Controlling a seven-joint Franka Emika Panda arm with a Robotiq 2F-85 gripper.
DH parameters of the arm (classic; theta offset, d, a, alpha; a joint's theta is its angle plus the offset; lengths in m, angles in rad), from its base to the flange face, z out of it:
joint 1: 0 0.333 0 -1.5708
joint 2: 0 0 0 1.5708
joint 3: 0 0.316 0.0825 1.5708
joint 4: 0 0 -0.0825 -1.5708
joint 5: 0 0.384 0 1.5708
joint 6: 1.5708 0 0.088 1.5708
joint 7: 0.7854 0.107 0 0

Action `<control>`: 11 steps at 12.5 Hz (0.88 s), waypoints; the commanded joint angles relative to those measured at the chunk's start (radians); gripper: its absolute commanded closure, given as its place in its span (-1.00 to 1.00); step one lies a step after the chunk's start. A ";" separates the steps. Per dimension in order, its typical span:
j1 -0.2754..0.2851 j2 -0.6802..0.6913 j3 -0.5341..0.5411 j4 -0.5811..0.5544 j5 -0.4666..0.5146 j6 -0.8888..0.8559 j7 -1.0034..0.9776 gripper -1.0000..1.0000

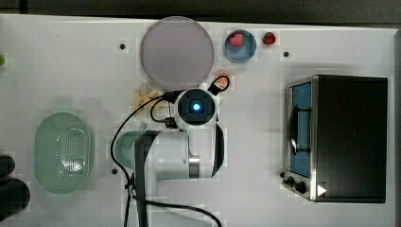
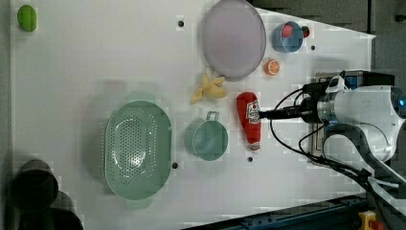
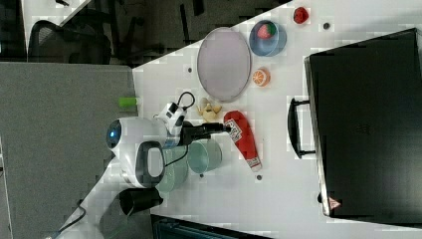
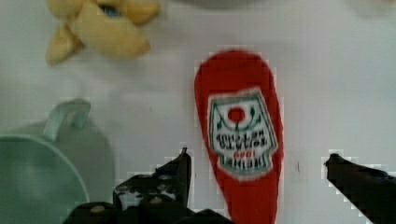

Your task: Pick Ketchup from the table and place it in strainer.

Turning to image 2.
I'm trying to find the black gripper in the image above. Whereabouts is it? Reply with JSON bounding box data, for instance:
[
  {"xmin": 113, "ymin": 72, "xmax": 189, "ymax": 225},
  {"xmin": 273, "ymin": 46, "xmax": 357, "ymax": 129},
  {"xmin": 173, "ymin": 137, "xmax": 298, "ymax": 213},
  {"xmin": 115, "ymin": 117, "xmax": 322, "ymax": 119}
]
[{"xmin": 259, "ymin": 81, "xmax": 328, "ymax": 124}]

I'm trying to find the red ketchup bottle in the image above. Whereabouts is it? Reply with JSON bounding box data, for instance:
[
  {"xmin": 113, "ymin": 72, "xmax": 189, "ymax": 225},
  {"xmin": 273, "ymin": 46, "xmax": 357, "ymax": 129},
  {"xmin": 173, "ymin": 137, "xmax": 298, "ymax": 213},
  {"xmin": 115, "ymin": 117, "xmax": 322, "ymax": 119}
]
[{"xmin": 237, "ymin": 92, "xmax": 261, "ymax": 150}]

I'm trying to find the green strainer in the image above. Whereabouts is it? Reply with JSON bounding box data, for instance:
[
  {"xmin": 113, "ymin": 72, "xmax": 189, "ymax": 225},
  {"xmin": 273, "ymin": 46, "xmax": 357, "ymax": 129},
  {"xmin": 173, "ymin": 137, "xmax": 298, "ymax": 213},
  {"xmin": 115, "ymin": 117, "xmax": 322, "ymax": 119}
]
[{"xmin": 104, "ymin": 91, "xmax": 171, "ymax": 209}]

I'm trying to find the orange slice toy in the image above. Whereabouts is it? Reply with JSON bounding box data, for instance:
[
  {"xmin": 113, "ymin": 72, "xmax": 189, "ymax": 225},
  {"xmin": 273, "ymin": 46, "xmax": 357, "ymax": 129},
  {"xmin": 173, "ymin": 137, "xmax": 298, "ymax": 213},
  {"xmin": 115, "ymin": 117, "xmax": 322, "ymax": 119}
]
[{"xmin": 263, "ymin": 58, "xmax": 281, "ymax": 76}]

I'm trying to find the blue bowl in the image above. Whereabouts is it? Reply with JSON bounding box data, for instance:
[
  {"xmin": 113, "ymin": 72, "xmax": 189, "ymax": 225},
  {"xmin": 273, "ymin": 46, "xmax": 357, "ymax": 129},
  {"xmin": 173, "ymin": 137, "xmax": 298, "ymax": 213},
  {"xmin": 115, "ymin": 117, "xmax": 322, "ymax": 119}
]
[{"xmin": 271, "ymin": 21, "xmax": 304, "ymax": 53}]

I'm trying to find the silver toaster oven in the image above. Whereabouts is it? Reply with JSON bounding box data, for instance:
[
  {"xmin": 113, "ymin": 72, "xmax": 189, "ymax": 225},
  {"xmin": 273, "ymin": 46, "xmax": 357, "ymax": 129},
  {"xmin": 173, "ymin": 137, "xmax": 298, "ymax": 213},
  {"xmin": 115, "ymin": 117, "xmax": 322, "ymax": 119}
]
[{"xmin": 315, "ymin": 70, "xmax": 405, "ymax": 167}]

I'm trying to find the peeled banana toy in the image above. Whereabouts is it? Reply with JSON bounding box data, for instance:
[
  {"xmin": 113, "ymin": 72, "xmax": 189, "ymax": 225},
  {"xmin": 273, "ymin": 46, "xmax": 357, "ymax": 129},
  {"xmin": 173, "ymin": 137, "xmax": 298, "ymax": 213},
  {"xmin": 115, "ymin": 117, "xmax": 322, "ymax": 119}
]
[{"xmin": 190, "ymin": 67, "xmax": 228, "ymax": 104}]

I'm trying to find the strawberry toy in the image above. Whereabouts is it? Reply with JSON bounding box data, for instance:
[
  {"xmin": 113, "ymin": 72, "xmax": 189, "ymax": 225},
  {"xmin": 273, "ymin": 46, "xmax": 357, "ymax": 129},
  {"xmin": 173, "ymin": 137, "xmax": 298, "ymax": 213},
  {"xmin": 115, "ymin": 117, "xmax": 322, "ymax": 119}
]
[{"xmin": 282, "ymin": 24, "xmax": 293, "ymax": 37}]

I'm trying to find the red pepper toy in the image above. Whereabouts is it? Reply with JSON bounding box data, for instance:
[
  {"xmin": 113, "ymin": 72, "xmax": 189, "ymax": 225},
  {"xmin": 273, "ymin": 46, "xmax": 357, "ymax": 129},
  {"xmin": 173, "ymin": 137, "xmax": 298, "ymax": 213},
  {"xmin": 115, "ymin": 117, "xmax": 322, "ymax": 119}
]
[{"xmin": 302, "ymin": 26, "xmax": 310, "ymax": 38}]

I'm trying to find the green measuring cup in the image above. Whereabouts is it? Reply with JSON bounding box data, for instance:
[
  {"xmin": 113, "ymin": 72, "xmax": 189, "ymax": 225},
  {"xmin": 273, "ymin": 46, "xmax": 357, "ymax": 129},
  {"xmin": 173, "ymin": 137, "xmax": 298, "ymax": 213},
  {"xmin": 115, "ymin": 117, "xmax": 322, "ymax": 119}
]
[{"xmin": 184, "ymin": 111, "xmax": 229, "ymax": 161}]

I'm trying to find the grey round plate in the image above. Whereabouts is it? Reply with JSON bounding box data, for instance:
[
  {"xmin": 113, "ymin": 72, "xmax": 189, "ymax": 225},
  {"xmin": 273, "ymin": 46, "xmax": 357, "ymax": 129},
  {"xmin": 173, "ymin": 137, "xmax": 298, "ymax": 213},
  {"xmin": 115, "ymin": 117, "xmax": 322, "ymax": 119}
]
[{"xmin": 202, "ymin": 0, "xmax": 266, "ymax": 78}]

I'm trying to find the yellow emergency stop button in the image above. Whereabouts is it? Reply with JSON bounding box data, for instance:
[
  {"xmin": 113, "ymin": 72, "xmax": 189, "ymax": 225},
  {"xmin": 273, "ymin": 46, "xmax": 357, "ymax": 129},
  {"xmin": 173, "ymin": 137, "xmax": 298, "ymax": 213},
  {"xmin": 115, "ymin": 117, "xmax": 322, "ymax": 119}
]
[{"xmin": 358, "ymin": 211, "xmax": 385, "ymax": 230}]

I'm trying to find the black cylinder cup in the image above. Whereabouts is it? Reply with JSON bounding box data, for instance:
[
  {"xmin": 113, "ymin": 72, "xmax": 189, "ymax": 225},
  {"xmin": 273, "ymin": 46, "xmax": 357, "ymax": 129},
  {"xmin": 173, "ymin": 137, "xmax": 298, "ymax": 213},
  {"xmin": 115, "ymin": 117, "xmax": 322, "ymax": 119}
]
[{"xmin": 9, "ymin": 159, "xmax": 58, "ymax": 212}]

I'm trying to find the green lime toy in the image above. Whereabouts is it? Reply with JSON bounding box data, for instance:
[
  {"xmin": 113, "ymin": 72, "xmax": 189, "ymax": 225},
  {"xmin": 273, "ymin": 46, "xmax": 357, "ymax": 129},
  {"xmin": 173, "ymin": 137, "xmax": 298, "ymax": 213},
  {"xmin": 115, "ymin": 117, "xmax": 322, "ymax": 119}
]
[{"xmin": 17, "ymin": 5, "xmax": 37, "ymax": 33}]

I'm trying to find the black cable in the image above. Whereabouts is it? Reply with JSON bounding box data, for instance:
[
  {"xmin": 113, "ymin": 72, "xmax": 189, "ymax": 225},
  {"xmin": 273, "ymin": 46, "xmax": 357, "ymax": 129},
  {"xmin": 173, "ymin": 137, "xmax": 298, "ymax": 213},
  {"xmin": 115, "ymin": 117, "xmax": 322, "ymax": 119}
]
[{"xmin": 269, "ymin": 87, "xmax": 406, "ymax": 199}]

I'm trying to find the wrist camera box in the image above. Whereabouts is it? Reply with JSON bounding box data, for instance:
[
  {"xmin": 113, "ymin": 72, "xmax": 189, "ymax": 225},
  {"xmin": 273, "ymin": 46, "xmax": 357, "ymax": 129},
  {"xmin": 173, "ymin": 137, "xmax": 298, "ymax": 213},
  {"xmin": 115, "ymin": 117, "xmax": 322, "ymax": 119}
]
[{"xmin": 326, "ymin": 76, "xmax": 348, "ymax": 93}]

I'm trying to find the blue aluminium frame rail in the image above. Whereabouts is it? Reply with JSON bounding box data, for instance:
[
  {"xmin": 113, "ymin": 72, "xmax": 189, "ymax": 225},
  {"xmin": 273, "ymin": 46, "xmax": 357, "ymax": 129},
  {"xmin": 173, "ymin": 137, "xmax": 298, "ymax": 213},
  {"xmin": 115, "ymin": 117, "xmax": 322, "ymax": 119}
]
[{"xmin": 183, "ymin": 195, "xmax": 370, "ymax": 230}]

